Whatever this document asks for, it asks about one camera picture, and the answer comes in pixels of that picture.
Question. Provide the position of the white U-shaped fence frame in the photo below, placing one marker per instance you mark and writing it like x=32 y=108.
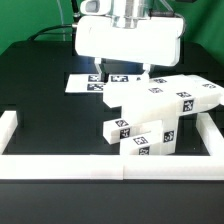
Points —
x=97 y=167

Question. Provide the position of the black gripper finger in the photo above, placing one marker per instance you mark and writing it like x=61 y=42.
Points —
x=100 y=69
x=146 y=72

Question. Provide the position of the white chair seat plate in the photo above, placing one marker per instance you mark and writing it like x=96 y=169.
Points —
x=158 y=117

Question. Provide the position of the white fiducial marker sheet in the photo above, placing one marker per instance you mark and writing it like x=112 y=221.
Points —
x=91 y=83

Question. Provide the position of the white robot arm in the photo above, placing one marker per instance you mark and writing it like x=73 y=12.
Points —
x=125 y=13

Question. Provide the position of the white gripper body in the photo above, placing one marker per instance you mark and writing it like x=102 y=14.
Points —
x=154 y=41

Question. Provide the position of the white chair back piece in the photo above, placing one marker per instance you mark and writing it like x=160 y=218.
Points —
x=169 y=95

